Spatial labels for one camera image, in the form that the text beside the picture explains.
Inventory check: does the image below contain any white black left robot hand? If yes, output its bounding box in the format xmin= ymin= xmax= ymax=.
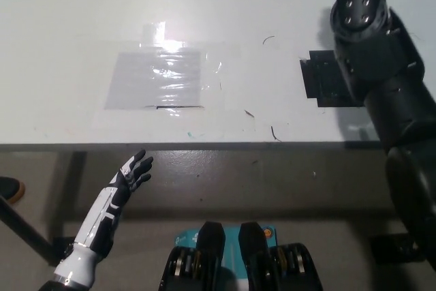
xmin=73 ymin=149 xmax=154 ymax=258

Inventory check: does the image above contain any grey table leg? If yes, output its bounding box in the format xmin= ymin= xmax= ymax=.
xmin=54 ymin=152 xmax=88 ymax=239

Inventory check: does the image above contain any dark diagonal metal bar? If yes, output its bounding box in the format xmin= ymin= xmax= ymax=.
xmin=0 ymin=195 xmax=59 ymax=266

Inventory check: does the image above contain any black shoe with tan sole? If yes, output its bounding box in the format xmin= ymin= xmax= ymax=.
xmin=0 ymin=177 xmax=26 ymax=205

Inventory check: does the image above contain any clear glossy tape patch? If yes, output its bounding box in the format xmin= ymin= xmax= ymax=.
xmin=102 ymin=21 xmax=225 ymax=112

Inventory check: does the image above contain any black tape patch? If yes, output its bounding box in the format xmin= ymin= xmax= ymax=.
xmin=299 ymin=50 xmax=367 ymax=108

